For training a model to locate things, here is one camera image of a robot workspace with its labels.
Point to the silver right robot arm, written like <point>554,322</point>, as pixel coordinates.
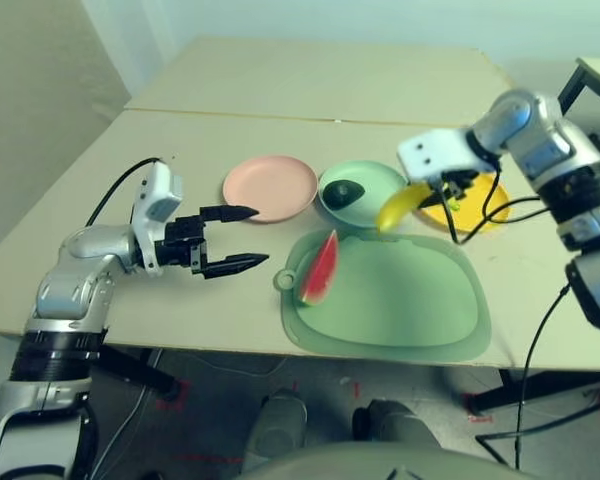
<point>555,150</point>

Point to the yellow round plate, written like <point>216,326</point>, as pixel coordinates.
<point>475,210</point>

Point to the grey robot leg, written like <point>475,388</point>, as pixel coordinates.
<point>277,425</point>
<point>395,422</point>

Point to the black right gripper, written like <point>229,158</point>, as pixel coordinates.
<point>457,182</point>

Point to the black table base leg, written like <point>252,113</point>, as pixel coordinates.
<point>140,372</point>
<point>545,392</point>

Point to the grey robot torso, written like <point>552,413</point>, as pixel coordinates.
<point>380,465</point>

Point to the grey robot left leg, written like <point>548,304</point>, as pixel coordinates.
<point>277,425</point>

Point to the pink round plate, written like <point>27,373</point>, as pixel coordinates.
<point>275,185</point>

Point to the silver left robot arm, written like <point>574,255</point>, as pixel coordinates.
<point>70,290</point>

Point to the yellow toy banana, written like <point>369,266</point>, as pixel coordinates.
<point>397,207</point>

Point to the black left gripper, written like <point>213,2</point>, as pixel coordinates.
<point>182,242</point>

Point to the grey robot right leg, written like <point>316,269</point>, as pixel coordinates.
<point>395,422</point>

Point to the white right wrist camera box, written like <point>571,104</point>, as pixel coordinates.
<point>430,150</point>

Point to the beige side table black legs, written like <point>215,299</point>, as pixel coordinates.
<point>595,90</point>

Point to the green silicone cutting mat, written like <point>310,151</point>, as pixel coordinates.
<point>405,300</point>

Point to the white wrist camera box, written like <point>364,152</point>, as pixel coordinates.
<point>155,200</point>
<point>430,150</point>

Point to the red watermelon slice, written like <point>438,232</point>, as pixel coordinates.
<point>322,275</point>

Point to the dark green toy avocado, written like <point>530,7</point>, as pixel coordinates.
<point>345,195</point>

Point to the mint green round plate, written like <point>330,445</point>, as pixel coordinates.
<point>355,170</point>

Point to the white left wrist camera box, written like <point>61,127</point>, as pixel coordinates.
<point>155,200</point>

